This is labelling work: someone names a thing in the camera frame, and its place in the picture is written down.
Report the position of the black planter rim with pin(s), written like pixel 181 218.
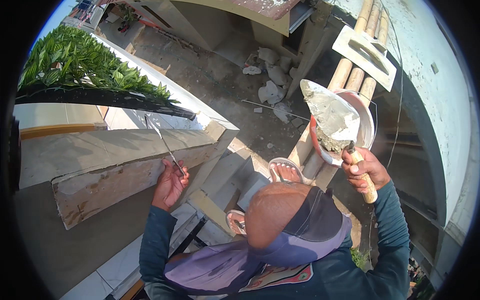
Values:
pixel 105 99

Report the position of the wooden plaster float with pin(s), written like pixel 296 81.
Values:
pixel 365 56

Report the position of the person's body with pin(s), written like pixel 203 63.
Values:
pixel 296 247

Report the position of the thin metal pointing trowel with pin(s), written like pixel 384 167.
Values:
pixel 162 138

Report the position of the potted plants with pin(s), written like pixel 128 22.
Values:
pixel 127 17

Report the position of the background houses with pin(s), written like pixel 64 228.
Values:
pixel 84 13

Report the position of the thin white rod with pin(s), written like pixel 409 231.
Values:
pixel 275 108

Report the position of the red and white mortar bucket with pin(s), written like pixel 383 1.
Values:
pixel 365 120

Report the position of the green leafy hedge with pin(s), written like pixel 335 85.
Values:
pixel 82 63

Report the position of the small green weed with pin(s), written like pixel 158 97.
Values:
pixel 359 258

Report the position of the person's right fingers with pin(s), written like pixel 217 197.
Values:
pixel 353 172

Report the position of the person's left hand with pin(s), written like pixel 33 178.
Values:
pixel 169 187

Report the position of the bamboo pole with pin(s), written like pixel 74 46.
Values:
pixel 356 77
pixel 343 71
pixel 369 88

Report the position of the black metal bar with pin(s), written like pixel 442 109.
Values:
pixel 191 236

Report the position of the person's right hand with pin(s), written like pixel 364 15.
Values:
pixel 375 170

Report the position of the heap of white cement sacks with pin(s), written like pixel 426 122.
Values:
pixel 273 78

